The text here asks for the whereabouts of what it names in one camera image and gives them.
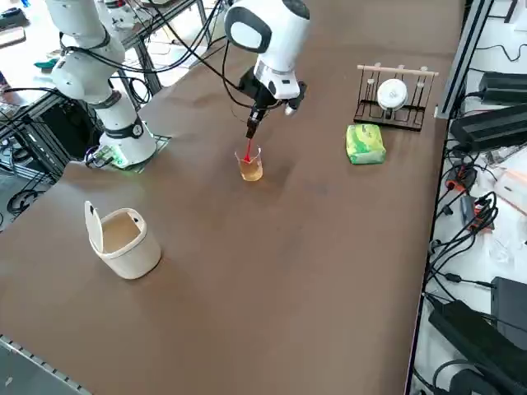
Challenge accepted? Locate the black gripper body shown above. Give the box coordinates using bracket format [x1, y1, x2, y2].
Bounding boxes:
[240, 67, 308, 110]

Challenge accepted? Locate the clear measuring cup amber solution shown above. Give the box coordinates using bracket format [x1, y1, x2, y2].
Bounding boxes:
[234, 146, 264, 182]

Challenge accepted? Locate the green tissue pack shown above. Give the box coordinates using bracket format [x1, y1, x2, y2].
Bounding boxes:
[344, 124, 387, 166]

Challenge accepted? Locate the cream bin with flip lid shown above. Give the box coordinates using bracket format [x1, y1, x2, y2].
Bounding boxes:
[84, 200, 162, 281]

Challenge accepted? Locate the orange black plug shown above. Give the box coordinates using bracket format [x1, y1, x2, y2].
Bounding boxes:
[446, 164, 478, 193]

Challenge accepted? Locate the long black box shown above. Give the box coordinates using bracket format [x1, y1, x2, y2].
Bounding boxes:
[449, 105, 527, 151]

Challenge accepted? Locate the black power adapter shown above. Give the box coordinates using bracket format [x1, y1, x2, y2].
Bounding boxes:
[479, 72, 527, 104]

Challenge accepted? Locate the large black power brick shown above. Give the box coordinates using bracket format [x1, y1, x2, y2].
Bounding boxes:
[427, 300, 527, 395]

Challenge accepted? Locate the black square box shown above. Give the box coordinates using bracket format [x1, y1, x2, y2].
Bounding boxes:
[492, 276, 527, 351]

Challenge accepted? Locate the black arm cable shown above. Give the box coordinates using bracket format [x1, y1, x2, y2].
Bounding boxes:
[61, 0, 264, 120]

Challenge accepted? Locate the black wire cup rack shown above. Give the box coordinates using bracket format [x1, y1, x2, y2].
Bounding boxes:
[352, 62, 440, 133]

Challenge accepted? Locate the aluminium camera post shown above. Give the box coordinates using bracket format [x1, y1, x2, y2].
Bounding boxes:
[436, 0, 495, 120]

